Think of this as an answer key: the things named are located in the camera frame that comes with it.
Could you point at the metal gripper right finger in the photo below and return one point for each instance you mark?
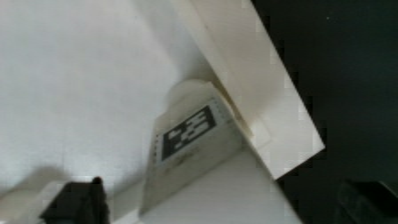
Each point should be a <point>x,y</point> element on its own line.
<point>367,203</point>

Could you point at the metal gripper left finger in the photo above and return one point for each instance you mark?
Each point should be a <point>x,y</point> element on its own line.
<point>75,207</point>

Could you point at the white table leg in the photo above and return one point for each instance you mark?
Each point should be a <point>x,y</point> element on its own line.
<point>196,160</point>

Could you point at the white square table top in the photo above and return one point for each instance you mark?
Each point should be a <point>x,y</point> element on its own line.
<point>102,58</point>

